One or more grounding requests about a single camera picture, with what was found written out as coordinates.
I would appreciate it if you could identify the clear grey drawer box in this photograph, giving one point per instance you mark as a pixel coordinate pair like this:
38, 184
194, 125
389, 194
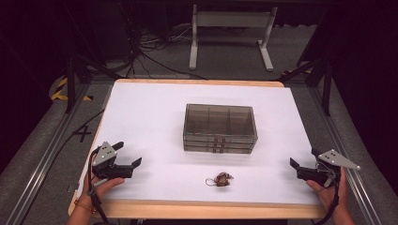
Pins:
219, 123

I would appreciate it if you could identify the black tape floor mark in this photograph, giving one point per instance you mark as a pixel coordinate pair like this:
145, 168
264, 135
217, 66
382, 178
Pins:
83, 133

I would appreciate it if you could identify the aluminium floor rail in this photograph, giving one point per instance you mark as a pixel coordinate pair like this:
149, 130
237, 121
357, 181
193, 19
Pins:
47, 156
344, 150

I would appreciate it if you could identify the person's left hand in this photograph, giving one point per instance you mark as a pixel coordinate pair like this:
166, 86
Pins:
103, 187

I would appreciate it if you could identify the white metal desk frame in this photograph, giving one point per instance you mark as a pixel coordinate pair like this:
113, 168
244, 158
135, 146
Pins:
231, 19

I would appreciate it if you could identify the yellow black hazard tape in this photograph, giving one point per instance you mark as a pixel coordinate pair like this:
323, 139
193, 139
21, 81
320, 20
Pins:
59, 92

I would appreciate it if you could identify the black metal stand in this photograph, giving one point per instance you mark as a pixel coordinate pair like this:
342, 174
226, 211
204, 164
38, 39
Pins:
327, 90
71, 84

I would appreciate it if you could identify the clear grey drawer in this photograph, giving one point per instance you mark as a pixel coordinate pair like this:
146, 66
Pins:
200, 149

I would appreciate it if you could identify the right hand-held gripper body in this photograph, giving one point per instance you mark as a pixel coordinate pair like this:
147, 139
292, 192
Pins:
336, 159

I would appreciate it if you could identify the white table cover board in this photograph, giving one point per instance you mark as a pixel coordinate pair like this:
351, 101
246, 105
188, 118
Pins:
150, 131

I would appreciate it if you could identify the person's right hand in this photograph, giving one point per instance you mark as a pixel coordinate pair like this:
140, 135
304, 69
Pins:
328, 196

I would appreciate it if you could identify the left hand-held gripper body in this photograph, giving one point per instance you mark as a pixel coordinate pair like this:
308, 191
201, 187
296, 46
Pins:
104, 155

